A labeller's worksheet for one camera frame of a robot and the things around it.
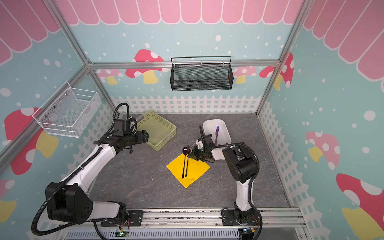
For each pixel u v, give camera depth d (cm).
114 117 64
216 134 108
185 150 98
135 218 74
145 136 78
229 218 73
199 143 94
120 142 59
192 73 99
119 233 72
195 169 92
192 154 96
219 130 109
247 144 52
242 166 51
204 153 81
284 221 74
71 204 41
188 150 99
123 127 64
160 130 113
